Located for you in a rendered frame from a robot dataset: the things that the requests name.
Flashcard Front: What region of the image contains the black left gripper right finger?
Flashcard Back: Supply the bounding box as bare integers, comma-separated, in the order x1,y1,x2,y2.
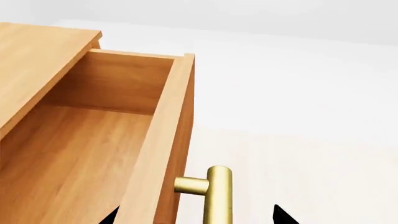
273,203,301,224

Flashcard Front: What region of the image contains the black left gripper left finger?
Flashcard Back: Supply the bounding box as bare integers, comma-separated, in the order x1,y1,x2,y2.
101,205,121,224

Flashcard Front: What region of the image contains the brass drawer handle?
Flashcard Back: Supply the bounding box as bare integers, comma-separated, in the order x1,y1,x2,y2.
174,165,233,224

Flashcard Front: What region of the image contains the wooden drawer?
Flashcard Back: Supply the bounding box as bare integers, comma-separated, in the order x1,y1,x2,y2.
0,49,196,224

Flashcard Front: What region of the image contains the wooden cabinet top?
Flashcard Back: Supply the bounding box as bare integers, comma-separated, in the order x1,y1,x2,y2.
0,22,103,141

